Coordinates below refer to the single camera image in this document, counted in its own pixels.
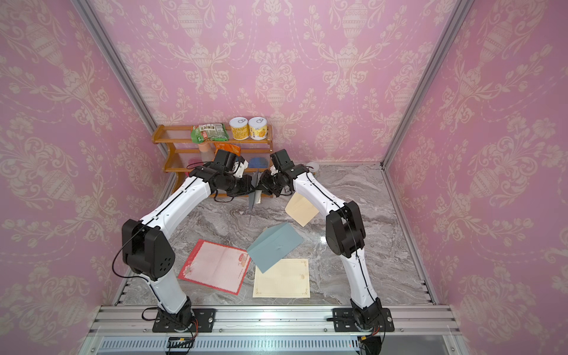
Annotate dark grey envelope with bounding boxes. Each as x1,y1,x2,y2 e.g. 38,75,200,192
248,172,262,214

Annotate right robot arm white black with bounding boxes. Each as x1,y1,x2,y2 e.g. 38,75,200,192
257,149,388,333

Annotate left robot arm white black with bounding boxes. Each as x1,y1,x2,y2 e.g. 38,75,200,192
117,149,254,333

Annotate teal blue envelope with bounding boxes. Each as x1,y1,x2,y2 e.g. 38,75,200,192
247,223,303,273

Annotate cream yellow letter paper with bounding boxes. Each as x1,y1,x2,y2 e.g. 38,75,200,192
252,259,311,299

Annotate beige bottle on shelf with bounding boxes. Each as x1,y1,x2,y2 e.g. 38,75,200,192
198,141,215,162

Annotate orange snack bag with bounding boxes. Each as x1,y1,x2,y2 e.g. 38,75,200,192
214,142,241,156

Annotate blue lid cup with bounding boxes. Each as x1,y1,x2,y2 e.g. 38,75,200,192
248,157,269,170

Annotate green instant noodle cup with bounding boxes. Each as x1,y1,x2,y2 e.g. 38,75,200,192
306,162,320,175

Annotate green snack bag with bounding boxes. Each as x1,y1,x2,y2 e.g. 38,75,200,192
191,123,229,144

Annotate wooden three-tier shelf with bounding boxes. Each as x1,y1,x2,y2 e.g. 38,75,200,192
152,124,275,189

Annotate left yellow can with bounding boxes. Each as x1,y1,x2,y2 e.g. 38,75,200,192
229,117,249,141

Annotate yellow can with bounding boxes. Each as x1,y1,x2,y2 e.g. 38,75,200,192
248,117,268,141
229,117,249,141

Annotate right yellow can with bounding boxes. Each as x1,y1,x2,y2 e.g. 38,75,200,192
248,117,268,141

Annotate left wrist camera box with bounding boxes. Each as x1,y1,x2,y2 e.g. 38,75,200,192
233,160,249,179

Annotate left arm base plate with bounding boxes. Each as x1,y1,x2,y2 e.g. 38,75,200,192
152,308,216,334

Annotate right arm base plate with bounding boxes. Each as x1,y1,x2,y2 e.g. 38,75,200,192
326,308,395,333

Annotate aluminium front rail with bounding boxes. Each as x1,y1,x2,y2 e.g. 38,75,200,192
88,305,460,336

